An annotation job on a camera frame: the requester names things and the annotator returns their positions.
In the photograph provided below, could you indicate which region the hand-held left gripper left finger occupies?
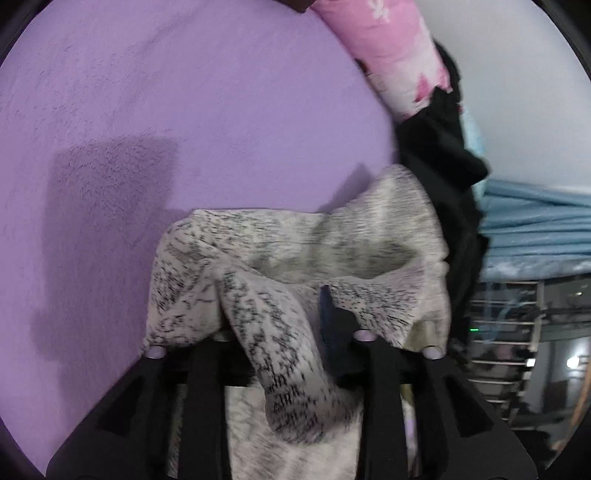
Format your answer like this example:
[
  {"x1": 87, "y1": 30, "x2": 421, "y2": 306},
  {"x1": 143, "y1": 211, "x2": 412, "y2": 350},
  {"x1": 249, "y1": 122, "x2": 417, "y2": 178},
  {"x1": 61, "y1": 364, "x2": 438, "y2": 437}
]
[{"x1": 46, "y1": 330, "x2": 259, "y2": 480}]

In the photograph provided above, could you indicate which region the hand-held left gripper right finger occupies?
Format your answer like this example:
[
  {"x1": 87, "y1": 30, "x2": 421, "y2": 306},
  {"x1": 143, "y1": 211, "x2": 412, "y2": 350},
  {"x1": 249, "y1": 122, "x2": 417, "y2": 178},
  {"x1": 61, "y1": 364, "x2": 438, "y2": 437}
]
[{"x1": 321, "y1": 285, "x2": 552, "y2": 480}]

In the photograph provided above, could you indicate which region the grey knitted sweater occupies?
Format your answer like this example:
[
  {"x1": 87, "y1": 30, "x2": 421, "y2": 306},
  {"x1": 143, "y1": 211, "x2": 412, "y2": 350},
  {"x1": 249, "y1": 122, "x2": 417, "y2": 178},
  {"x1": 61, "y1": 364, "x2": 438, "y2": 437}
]
[{"x1": 141, "y1": 164, "x2": 453, "y2": 480}]

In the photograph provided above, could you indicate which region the black garment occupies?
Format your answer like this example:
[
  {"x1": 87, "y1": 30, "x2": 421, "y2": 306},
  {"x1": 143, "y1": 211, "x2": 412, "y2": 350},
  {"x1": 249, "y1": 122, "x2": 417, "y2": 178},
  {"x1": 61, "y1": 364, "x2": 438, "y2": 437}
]
[{"x1": 394, "y1": 41, "x2": 490, "y2": 342}]

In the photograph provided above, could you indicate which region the light blue curtain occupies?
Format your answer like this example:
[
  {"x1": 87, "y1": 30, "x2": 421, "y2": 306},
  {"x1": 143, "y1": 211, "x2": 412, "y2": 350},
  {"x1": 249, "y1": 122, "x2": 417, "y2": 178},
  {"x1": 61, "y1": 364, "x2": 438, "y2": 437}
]
[{"x1": 475, "y1": 179, "x2": 591, "y2": 282}]

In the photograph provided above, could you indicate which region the purple bed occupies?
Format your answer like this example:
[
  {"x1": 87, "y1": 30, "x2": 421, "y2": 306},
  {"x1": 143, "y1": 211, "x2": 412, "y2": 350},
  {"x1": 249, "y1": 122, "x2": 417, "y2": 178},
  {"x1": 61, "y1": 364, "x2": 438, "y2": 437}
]
[{"x1": 0, "y1": 0, "x2": 402, "y2": 476}]

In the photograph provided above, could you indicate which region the pink and blue floral quilt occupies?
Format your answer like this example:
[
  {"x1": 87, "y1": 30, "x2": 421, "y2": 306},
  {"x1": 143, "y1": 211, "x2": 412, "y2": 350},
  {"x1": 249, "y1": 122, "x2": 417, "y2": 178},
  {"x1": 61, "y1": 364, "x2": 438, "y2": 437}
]
[{"x1": 309, "y1": 0, "x2": 485, "y2": 153}]

